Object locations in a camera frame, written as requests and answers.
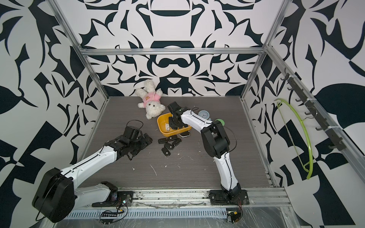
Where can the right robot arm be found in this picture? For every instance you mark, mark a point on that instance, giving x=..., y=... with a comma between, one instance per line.
x=216, y=143

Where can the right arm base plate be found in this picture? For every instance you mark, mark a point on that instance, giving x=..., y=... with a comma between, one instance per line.
x=219, y=197

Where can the black wall hook rack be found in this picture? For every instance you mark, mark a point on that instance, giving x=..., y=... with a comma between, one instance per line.
x=314, y=112

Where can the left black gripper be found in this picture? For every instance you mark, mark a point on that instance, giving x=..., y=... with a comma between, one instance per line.
x=145, y=143

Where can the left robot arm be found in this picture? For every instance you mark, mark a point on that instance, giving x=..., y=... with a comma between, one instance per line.
x=59, y=192

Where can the green lidded small jar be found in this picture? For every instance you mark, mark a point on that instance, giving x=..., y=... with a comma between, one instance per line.
x=221, y=122

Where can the white cable duct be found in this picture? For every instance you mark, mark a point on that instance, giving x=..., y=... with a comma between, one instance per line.
x=218, y=213

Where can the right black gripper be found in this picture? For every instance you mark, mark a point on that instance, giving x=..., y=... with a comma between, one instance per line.
x=171, y=123

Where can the black car key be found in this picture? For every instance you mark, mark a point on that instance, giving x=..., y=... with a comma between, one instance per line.
x=176, y=142
x=163, y=140
x=165, y=151
x=172, y=138
x=185, y=134
x=168, y=146

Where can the white plush bunny pink shirt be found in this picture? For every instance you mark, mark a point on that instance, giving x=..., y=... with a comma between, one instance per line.
x=150, y=99

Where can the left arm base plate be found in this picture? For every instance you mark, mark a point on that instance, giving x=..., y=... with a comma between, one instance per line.
x=119, y=198

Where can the yellow plastic storage box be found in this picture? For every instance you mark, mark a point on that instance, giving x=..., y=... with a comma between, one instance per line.
x=163, y=123

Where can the green clothes hanger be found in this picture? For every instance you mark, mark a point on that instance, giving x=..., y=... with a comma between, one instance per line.
x=302, y=138

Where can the small blue alarm clock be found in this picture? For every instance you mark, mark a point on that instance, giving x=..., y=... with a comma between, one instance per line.
x=204, y=114

